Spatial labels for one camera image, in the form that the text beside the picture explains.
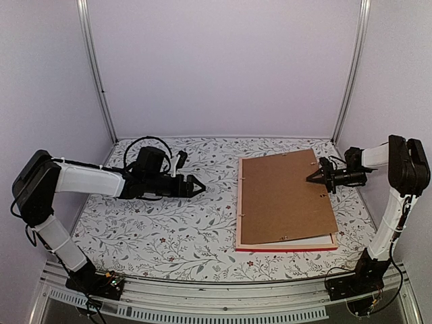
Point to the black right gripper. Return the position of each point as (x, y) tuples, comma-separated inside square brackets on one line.
[(327, 174)]

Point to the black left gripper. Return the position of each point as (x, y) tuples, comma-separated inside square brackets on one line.
[(187, 193)]

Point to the brown backing board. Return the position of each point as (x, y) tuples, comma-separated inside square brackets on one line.
[(287, 195)]

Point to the red grey photo print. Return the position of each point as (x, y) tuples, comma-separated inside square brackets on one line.
[(327, 242)]

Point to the red wooden picture frame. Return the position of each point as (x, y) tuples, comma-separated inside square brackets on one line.
[(270, 248)]

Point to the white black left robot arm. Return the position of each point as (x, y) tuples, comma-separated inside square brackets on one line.
[(151, 176)]

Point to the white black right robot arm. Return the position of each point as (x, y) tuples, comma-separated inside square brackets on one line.
[(408, 175)]

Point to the floral patterned table mat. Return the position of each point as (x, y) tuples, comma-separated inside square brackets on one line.
[(194, 239)]

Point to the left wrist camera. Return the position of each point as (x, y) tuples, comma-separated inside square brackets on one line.
[(177, 162)]

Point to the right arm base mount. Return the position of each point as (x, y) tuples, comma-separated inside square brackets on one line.
[(367, 277)]

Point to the aluminium front rail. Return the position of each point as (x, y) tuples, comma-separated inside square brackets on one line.
[(167, 301)]

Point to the right aluminium corner post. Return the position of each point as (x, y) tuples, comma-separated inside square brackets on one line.
[(360, 37)]

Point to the aluminium corner post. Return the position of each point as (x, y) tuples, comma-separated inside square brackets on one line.
[(360, 37), (84, 17)]

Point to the left aluminium corner post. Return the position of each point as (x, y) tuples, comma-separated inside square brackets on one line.
[(84, 17)]

